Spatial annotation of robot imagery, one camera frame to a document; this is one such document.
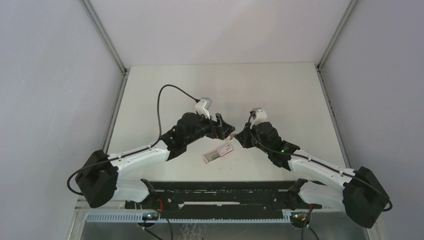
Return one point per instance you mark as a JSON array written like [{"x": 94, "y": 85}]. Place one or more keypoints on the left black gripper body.
[{"x": 204, "y": 128}]

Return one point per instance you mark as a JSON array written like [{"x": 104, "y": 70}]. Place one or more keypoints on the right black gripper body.
[{"x": 253, "y": 143}]

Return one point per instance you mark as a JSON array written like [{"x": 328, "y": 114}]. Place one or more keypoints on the red white staple box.
[{"x": 218, "y": 153}]

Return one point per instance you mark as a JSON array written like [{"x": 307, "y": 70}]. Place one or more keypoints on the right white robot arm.
[{"x": 356, "y": 192}]

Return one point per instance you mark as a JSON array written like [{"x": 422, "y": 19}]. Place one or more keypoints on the right green circuit board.
[{"x": 299, "y": 217}]

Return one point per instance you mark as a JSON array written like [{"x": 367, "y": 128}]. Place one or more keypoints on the green circuit board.
[
  {"x": 150, "y": 217},
  {"x": 299, "y": 217}
]

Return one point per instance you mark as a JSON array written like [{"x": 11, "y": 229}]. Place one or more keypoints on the left green circuit board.
[{"x": 150, "y": 217}]

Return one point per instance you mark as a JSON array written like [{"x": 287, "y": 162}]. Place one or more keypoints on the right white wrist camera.
[{"x": 257, "y": 116}]

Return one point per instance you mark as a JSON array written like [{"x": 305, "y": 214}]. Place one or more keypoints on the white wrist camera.
[
  {"x": 257, "y": 116},
  {"x": 202, "y": 107}
]

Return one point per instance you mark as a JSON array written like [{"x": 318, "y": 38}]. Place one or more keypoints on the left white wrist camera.
[{"x": 202, "y": 107}]

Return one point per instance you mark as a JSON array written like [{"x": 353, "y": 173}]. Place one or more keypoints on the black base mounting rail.
[{"x": 222, "y": 200}]

